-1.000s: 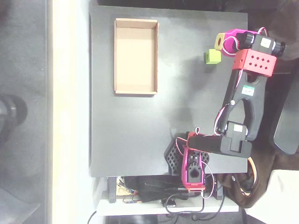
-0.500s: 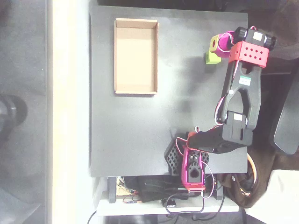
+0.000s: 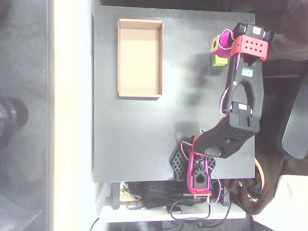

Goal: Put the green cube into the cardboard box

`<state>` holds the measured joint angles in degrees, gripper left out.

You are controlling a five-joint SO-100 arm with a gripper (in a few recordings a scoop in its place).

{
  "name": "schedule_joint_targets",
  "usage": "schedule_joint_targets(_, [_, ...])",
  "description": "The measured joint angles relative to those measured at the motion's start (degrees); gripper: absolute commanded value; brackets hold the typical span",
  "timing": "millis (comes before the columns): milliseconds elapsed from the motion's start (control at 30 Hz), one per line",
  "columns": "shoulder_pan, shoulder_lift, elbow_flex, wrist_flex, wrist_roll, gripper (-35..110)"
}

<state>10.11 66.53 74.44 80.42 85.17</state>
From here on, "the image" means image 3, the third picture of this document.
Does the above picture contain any open cardboard box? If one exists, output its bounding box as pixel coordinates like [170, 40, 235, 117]
[117, 18, 165, 99]

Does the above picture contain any thick black floor cable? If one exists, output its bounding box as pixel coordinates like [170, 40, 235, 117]
[90, 216, 101, 231]

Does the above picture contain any dark brown cloth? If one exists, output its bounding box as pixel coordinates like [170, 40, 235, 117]
[255, 0, 308, 70]

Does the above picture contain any green cube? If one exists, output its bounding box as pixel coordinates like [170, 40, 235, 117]
[211, 54, 229, 67]

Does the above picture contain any small black plug connector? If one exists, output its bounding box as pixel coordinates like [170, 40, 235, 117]
[167, 204, 183, 215]

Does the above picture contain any black table clamp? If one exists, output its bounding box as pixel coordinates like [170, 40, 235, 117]
[110, 182, 121, 210]
[222, 184, 231, 207]

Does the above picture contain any small beige controller board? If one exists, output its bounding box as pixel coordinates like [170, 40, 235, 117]
[120, 182, 143, 203]

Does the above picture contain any red white shoulder servo cable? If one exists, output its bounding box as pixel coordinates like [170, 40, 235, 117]
[180, 128, 205, 160]

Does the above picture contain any red white forearm servo cable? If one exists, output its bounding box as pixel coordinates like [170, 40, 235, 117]
[220, 52, 242, 114]

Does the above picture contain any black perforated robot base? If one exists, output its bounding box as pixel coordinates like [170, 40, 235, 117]
[169, 144, 217, 181]

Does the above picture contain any black office chair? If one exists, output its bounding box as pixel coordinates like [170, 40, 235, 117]
[276, 69, 308, 161]

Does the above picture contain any brown bag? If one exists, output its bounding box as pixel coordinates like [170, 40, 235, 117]
[228, 156, 281, 216]

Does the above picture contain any white base cable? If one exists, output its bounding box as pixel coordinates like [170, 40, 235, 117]
[206, 166, 222, 206]

